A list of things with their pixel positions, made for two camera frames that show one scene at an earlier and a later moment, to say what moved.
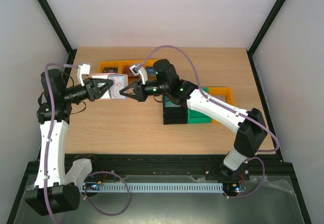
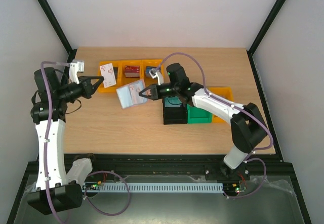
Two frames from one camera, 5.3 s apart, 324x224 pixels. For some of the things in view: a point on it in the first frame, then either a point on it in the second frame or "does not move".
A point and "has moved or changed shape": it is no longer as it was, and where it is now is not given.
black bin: [175, 115] does not move
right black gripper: [141, 90] → [154, 91]
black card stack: [110, 70] → [115, 69]
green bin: [196, 117] does not move
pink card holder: [120, 81] has moved or changed shape
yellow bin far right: [225, 91] does not move
